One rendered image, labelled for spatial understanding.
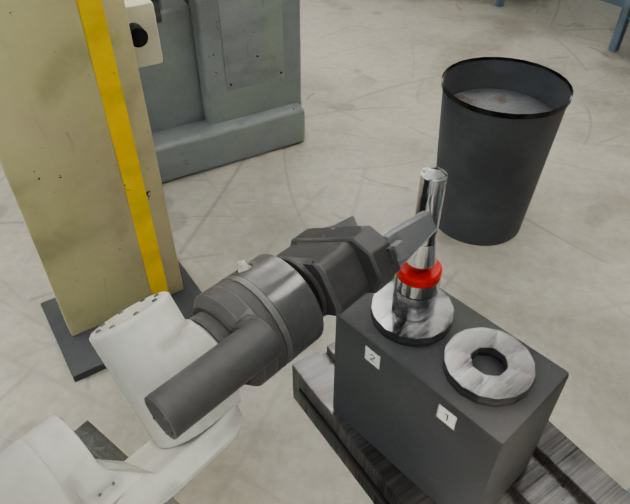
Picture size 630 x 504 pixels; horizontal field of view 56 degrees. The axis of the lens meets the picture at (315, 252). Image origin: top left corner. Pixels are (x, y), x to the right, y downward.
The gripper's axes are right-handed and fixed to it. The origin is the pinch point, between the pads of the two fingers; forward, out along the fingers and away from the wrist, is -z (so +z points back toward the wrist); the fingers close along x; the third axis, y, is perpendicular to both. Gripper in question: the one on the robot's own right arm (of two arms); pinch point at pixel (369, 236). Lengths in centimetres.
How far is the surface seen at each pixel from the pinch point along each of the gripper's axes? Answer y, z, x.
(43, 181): 15, -10, -139
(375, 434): -26.0, 2.2, -10.7
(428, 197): 1.9, -3.8, 5.3
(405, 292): -7.6, -2.0, -0.6
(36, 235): 1, -3, -148
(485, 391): -17.1, -0.3, 6.9
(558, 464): -38.1, -11.8, 2.4
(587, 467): -39.6, -13.9, 4.7
